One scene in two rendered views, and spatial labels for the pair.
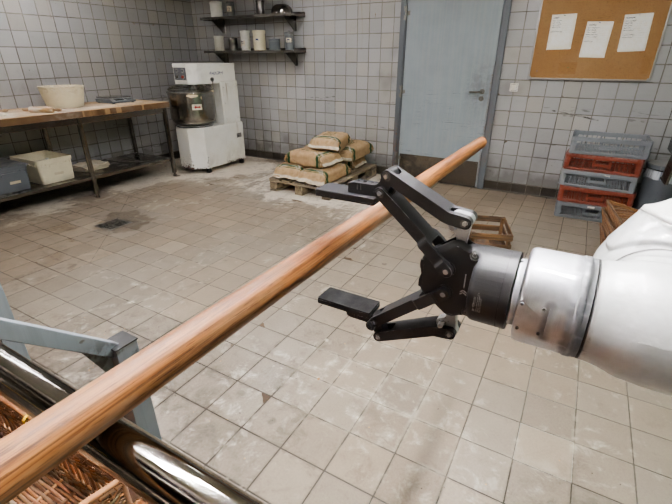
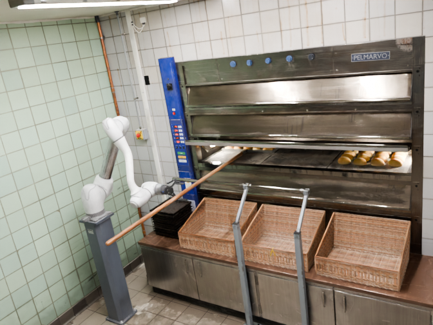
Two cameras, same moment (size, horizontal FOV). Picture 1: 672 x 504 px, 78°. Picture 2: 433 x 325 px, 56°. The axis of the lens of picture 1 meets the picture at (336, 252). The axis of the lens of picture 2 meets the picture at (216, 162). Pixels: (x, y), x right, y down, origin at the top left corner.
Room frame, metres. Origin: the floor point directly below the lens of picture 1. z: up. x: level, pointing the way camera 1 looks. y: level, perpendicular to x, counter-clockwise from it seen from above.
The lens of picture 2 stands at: (3.27, 0.53, 2.30)
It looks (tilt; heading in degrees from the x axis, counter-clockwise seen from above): 18 degrees down; 185
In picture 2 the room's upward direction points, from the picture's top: 8 degrees counter-clockwise
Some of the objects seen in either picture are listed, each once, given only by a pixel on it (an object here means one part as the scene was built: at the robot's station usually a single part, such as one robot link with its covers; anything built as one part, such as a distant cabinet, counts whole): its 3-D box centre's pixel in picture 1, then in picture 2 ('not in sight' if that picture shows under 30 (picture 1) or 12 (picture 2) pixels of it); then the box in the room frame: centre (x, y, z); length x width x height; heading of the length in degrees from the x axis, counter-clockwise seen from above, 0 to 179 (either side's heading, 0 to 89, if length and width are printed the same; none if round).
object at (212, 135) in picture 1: (204, 117); not in sight; (5.73, 1.75, 0.66); 0.92 x 0.59 x 1.32; 150
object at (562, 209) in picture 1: (590, 207); not in sight; (3.80, -2.45, 0.08); 0.60 x 0.40 x 0.16; 62
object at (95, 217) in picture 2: not in sight; (93, 214); (0.29, -0.80, 1.03); 0.22 x 0.18 x 0.06; 151
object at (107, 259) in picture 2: not in sight; (109, 267); (0.27, -0.79, 0.50); 0.21 x 0.21 x 1.00; 61
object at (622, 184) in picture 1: (597, 176); not in sight; (3.81, -2.44, 0.38); 0.60 x 0.40 x 0.16; 58
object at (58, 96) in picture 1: (63, 96); not in sight; (4.69, 2.89, 1.01); 0.43 x 0.42 x 0.21; 150
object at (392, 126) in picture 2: not in sight; (285, 125); (0.16, 0.83, 1.54); 1.79 x 0.11 x 0.19; 60
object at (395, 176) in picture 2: not in sight; (290, 169); (0.14, 0.85, 1.16); 1.80 x 0.06 x 0.04; 60
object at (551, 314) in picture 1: (548, 299); (160, 189); (0.32, -0.19, 1.19); 0.09 x 0.06 x 0.09; 150
